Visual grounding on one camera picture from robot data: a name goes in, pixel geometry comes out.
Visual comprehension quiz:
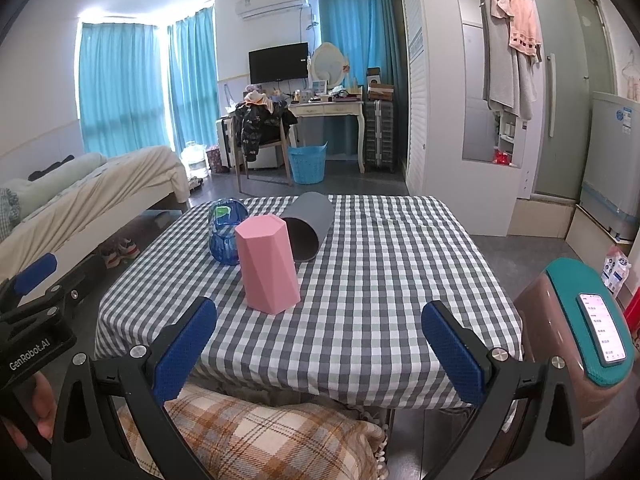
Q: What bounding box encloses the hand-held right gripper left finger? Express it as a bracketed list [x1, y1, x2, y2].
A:
[50, 296, 218, 480]

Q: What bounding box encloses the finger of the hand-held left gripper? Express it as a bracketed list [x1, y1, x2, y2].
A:
[0, 253, 58, 311]
[10, 255, 108, 323]

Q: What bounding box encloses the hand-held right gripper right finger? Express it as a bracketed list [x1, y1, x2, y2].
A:
[421, 301, 586, 480]

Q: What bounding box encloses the blue glass cup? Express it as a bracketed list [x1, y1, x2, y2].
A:
[207, 199, 249, 266]

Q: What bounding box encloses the pink faceted cup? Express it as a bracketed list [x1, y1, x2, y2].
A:
[235, 214, 302, 317]

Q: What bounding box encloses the grey cup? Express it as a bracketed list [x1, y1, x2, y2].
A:
[279, 191, 334, 263]

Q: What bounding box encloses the person's left hand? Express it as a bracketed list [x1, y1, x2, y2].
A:
[0, 371, 60, 453]

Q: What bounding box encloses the checked pillow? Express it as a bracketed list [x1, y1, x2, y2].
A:
[0, 187, 21, 241]

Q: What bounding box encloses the bed with beige blanket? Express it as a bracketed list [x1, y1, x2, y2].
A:
[0, 146, 191, 281]

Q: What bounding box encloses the pale green long pillow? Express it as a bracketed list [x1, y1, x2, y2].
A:
[0, 152, 108, 206]

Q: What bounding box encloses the grey checked tablecloth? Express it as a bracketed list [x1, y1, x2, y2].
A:
[95, 194, 523, 408]

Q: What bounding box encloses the brown plaid cushion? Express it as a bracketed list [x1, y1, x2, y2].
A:
[116, 385, 388, 480]

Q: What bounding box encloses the brown stool with teal top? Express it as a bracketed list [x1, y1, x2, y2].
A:
[512, 257, 636, 421]

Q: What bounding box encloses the smartphone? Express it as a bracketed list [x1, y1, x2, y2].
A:
[576, 292, 627, 367]

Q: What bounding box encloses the clear water jug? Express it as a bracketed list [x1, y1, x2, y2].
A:
[181, 141, 210, 176]

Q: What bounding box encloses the white printed packet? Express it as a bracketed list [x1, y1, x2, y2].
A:
[602, 252, 632, 293]

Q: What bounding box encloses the wooden chair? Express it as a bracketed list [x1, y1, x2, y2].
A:
[231, 105, 293, 193]

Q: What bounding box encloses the teal curtain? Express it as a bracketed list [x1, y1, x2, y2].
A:
[77, 22, 171, 158]
[167, 7, 221, 156]
[316, 0, 396, 156]

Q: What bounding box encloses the white suitcase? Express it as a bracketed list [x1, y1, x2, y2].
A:
[216, 116, 236, 171]

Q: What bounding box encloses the blue plastic basket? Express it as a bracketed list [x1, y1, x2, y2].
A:
[287, 142, 329, 185]

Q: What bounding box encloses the silver suitcase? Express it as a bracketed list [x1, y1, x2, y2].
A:
[365, 100, 397, 170]

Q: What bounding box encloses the black jacket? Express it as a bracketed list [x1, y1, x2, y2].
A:
[234, 101, 298, 162]

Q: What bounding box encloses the frosted glass sliding door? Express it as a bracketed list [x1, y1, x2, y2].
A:
[525, 0, 616, 201]

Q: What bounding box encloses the white dressing desk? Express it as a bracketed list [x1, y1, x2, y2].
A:
[288, 100, 366, 173]

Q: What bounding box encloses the grey hanging towel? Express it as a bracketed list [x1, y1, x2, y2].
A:
[482, 0, 538, 118]

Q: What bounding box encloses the black television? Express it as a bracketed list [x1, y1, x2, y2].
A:
[248, 42, 309, 82]

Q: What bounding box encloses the oval vanity mirror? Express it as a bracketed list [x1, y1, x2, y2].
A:
[307, 42, 349, 93]

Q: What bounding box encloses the pink hanging cloth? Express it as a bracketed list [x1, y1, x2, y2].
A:
[490, 0, 543, 63]

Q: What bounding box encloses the white air conditioner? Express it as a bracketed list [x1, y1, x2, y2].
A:
[235, 0, 311, 22]

